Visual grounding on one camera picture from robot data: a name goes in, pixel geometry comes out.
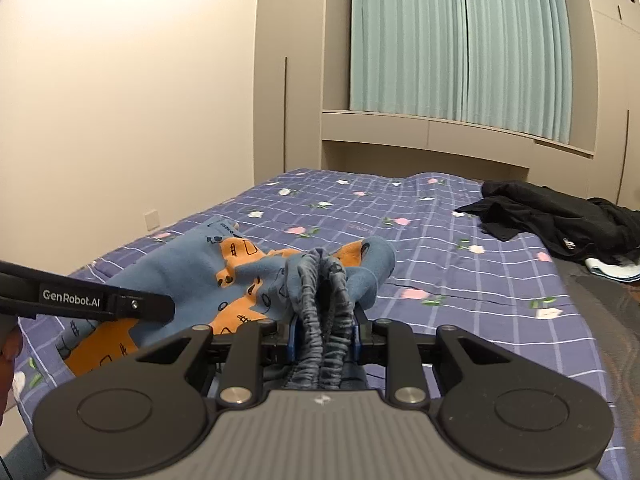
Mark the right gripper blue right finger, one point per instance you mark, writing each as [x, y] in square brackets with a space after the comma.
[394, 346]

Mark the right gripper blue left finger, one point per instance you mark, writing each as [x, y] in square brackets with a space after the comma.
[252, 359]

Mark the blue orange patterned pants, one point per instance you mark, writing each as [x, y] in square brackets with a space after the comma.
[219, 278]

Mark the black clothing pile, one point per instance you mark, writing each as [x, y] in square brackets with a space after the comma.
[570, 227]

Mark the person's left hand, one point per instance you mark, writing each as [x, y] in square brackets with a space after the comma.
[11, 349]

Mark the purple checked floral bedspread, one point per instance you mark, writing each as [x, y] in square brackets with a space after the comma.
[518, 386]

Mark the grey quilted mattress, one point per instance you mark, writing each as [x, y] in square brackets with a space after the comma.
[611, 310]

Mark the light blue white cloth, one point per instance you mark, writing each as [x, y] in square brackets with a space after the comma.
[625, 271]

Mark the beige wardrobe headboard unit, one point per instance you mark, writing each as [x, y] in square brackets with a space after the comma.
[302, 117]

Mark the teal window curtain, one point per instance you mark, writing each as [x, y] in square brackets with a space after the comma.
[499, 63]

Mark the white wall socket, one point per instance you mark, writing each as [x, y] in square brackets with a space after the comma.
[152, 220]

